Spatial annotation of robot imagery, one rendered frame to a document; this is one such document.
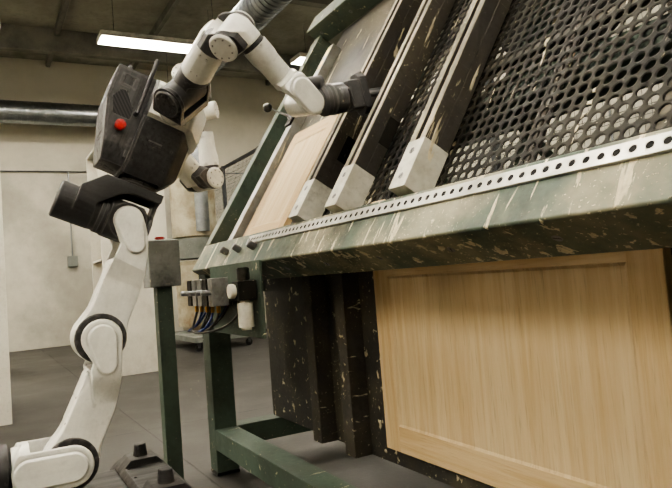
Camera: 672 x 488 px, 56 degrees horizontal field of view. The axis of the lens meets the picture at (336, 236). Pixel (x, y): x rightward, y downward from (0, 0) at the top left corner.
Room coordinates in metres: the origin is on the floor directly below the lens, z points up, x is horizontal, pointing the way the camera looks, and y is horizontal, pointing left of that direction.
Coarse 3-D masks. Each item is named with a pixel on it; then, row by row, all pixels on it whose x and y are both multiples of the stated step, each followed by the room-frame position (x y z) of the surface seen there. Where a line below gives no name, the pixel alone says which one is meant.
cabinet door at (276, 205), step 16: (320, 128) 2.22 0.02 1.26; (304, 144) 2.29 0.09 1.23; (320, 144) 2.12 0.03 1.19; (288, 160) 2.36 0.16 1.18; (304, 160) 2.19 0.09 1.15; (288, 176) 2.25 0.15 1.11; (304, 176) 2.09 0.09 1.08; (272, 192) 2.32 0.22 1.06; (288, 192) 2.16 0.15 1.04; (272, 208) 2.22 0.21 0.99; (288, 208) 2.06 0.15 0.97; (256, 224) 2.28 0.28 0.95; (272, 224) 2.12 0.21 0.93; (288, 224) 2.02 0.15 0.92
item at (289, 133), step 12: (336, 48) 2.61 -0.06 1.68; (324, 60) 2.58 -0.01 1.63; (324, 72) 2.58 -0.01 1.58; (300, 120) 2.51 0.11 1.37; (288, 132) 2.49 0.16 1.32; (288, 144) 2.49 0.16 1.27; (276, 156) 2.46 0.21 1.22; (276, 168) 2.46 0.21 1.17; (264, 180) 2.43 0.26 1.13; (264, 192) 2.43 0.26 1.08; (252, 204) 2.40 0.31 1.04; (240, 216) 2.43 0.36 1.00; (252, 216) 2.40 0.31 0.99; (240, 228) 2.38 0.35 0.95
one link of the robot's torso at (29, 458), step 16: (16, 448) 1.77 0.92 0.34; (32, 448) 1.87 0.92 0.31; (64, 448) 1.76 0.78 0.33; (80, 448) 1.78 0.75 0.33; (16, 464) 1.70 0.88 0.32; (32, 464) 1.71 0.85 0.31; (48, 464) 1.73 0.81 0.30; (64, 464) 1.75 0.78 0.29; (80, 464) 1.77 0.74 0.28; (16, 480) 1.69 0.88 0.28; (32, 480) 1.71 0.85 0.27; (48, 480) 1.73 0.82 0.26; (64, 480) 1.75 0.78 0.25; (80, 480) 1.78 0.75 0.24
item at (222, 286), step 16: (224, 272) 2.22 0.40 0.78; (240, 272) 1.93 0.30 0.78; (256, 272) 1.95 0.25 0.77; (192, 288) 2.22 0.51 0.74; (208, 288) 2.05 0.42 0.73; (224, 288) 2.04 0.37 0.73; (240, 288) 1.91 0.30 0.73; (256, 288) 1.96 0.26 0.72; (192, 304) 2.24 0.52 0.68; (208, 304) 2.08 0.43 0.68; (224, 304) 2.04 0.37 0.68; (240, 304) 1.93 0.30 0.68; (256, 304) 1.97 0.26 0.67; (224, 320) 2.25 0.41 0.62; (240, 320) 1.93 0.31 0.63; (256, 320) 1.98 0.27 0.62; (256, 336) 1.99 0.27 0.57
